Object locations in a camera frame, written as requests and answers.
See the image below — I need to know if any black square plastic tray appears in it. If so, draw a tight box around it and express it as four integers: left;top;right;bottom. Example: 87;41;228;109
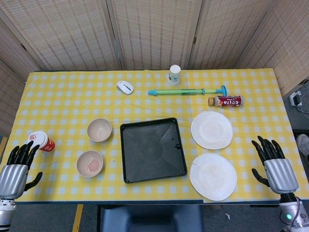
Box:
120;117;188;184

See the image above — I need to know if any yellow white checkered tablecloth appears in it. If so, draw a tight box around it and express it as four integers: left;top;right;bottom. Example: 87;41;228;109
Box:
8;69;305;203

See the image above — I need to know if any beige bowl with pink stain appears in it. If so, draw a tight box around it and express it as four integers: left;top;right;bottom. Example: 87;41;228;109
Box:
76;150;104;178

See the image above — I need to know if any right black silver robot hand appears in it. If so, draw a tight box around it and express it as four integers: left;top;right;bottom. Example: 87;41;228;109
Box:
251;135;299;194

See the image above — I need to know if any white paper plate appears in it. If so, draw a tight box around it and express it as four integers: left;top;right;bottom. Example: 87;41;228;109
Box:
191;111;234;149

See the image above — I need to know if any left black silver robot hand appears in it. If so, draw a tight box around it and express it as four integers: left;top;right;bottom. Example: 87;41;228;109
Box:
0;141;43;199

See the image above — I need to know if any white power adapter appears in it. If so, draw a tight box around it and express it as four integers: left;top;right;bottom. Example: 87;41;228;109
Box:
289;91;304;107

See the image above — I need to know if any grey shoe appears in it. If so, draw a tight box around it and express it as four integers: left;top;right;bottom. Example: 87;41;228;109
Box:
296;133;309;157

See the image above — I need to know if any Costa coffee bottle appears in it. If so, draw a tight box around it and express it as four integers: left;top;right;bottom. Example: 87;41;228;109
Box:
208;95;244;108

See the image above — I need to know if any plain beige bowl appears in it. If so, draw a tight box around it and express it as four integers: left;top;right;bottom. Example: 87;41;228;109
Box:
87;118;113;143

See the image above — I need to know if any white paper plate cracked rim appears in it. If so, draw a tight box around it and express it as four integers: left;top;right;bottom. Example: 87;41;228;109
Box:
189;153;238;202

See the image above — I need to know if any red paper cup white lid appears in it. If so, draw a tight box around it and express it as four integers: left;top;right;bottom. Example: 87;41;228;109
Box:
27;130;56;152

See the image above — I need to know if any green blue hand pump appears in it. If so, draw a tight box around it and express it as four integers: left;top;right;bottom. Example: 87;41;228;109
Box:
147;85;227;97

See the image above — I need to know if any white computer mouse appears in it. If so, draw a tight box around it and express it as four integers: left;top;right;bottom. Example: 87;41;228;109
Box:
116;80;134;95

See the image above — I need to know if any white paper cup blue flower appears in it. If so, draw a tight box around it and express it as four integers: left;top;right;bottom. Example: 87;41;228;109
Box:
167;64;182;87

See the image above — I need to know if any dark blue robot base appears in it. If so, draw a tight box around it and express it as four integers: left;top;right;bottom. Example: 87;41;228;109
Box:
100;205;205;232

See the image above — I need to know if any woven folding screen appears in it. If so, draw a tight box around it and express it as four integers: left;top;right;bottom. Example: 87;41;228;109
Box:
0;0;309;137

